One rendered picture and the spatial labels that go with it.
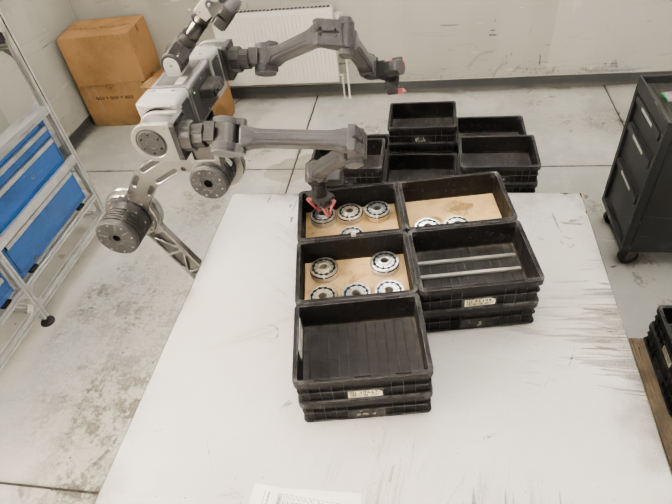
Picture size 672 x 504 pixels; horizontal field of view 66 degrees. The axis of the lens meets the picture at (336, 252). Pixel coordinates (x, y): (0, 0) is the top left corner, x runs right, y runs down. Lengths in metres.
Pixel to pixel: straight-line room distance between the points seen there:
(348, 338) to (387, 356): 0.14
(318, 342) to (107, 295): 1.96
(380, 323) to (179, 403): 0.72
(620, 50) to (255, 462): 4.16
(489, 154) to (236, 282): 1.64
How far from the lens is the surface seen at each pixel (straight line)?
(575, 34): 4.75
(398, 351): 1.66
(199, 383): 1.88
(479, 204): 2.17
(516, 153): 3.10
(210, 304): 2.09
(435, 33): 4.60
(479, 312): 1.81
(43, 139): 3.46
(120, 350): 3.09
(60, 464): 2.85
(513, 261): 1.95
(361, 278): 1.86
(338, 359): 1.66
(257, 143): 1.51
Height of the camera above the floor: 2.19
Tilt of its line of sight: 43 degrees down
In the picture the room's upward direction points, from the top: 9 degrees counter-clockwise
